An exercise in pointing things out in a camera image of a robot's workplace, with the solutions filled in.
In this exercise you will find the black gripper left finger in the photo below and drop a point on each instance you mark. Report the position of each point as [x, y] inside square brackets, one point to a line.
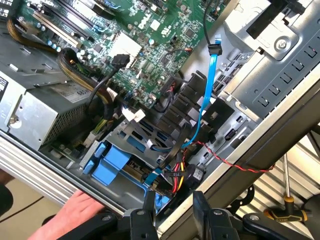
[142, 225]

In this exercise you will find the black round speaker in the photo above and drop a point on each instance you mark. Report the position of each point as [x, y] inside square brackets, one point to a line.
[196, 175]

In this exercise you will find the person's left hand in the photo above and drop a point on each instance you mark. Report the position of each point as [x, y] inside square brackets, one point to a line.
[72, 215]

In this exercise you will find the black ribbed fan duct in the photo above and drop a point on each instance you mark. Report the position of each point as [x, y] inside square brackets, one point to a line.
[180, 105]

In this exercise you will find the black expansion slot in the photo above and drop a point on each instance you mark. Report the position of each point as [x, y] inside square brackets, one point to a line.
[77, 13]

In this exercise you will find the silver drive cage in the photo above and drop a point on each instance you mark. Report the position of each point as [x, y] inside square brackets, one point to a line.
[275, 82]

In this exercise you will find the white expansion slot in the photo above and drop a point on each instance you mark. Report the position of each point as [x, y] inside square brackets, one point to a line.
[56, 30]

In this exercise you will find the metal disk bay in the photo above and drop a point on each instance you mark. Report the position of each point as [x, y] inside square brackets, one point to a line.
[140, 130]

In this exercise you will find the open metal PC case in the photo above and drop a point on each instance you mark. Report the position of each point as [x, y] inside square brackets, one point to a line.
[250, 150]

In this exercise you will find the yellow black screwdriver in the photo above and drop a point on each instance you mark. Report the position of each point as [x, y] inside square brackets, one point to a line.
[290, 211]

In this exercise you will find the green Dell motherboard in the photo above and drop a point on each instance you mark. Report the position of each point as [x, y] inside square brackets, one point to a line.
[150, 82]

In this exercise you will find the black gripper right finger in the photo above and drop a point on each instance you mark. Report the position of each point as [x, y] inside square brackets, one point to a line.
[215, 225]

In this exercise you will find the silver chipset heatsink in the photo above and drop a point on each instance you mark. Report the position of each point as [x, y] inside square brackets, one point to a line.
[125, 47]

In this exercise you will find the silver power supply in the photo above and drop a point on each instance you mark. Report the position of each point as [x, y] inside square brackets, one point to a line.
[37, 117]

